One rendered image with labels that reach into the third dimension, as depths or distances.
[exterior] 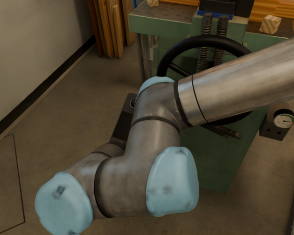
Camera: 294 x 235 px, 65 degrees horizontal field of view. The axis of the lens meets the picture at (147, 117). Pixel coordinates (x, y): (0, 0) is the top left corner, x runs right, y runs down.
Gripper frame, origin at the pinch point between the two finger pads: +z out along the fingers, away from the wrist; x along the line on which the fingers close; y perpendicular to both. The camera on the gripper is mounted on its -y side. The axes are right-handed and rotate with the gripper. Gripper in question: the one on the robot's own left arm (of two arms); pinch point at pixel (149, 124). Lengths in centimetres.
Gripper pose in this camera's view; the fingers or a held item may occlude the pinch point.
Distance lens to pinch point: 58.9
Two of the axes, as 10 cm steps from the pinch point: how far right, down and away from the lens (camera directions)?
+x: 9.4, 2.5, -2.5
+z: 3.1, -2.2, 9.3
